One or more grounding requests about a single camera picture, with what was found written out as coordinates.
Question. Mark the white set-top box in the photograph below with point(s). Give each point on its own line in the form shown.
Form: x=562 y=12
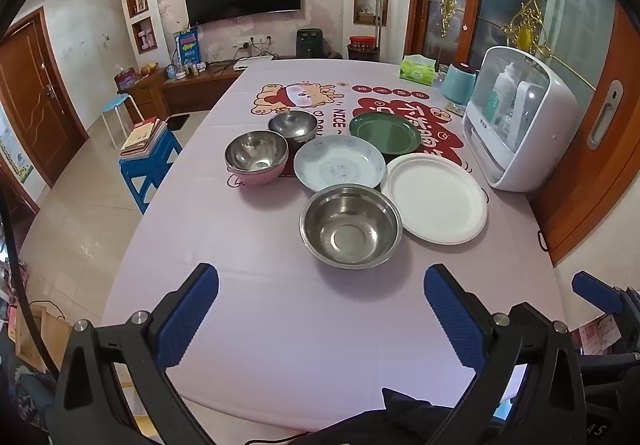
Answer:
x=252 y=63

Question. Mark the pink steel-lined bowl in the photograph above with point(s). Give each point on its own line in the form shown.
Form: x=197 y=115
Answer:
x=255 y=155

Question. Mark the large stainless steel bowl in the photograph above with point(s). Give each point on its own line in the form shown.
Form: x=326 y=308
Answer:
x=350 y=230

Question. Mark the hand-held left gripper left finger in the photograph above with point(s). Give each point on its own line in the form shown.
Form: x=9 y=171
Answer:
x=187 y=315

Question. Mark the white clear-lid storage box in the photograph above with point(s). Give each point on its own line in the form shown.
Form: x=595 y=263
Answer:
x=540 y=135

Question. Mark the wooden television cabinet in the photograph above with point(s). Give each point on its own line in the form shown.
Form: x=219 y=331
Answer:
x=197 y=87

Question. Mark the large gold hanging ornament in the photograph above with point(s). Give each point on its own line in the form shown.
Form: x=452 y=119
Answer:
x=524 y=32

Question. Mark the white round plate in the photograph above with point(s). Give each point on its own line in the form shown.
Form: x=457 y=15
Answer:
x=435 y=197

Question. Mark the colourful wall chart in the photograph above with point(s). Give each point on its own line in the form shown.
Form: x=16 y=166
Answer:
x=17 y=155

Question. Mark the slim gold hanging ornament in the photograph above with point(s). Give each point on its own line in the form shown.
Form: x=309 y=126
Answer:
x=448 y=5

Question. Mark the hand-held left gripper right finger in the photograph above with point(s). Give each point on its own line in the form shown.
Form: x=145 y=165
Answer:
x=455 y=320

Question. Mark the dark green air fryer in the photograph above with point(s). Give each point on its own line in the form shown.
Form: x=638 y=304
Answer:
x=309 y=44

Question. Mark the black woven basket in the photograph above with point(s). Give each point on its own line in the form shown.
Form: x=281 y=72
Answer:
x=364 y=55

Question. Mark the pink printed box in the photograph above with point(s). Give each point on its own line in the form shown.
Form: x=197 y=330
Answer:
x=126 y=80

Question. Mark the green tissue box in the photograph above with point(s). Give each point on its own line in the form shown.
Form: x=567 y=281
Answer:
x=417 y=71

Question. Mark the blue printed box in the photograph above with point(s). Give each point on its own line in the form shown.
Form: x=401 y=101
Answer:
x=187 y=47

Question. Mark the small glass jar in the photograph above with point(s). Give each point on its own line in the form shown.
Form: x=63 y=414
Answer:
x=442 y=75

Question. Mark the gold patterned packet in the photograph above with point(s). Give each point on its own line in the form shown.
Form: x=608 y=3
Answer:
x=456 y=111

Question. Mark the white blue patterned plate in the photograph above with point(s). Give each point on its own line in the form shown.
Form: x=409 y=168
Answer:
x=340 y=165

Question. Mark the green round plate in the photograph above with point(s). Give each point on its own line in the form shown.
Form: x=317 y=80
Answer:
x=385 y=131

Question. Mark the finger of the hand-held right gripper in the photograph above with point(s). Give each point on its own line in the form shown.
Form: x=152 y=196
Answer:
x=597 y=292

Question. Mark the small black floor mat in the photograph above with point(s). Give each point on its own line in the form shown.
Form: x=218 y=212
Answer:
x=178 y=122

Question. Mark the round blue-top stool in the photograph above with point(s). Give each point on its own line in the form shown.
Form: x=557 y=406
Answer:
x=115 y=104

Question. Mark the printed pink tablecloth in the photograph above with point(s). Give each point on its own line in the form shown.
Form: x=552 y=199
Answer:
x=280 y=305

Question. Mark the blue plastic stool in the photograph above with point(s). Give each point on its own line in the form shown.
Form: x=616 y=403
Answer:
x=150 y=170

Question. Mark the brown wooden door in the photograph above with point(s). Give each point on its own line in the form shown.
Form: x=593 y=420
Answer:
x=35 y=100

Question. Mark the stack of books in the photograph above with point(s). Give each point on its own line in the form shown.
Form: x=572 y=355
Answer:
x=145 y=135

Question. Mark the dark steel-lined bowl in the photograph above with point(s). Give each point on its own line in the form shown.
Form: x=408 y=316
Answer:
x=292 y=125

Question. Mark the white upright pole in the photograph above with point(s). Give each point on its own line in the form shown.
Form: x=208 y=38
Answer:
x=381 y=10

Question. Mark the teal round canister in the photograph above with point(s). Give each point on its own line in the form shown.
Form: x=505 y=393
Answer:
x=460 y=85

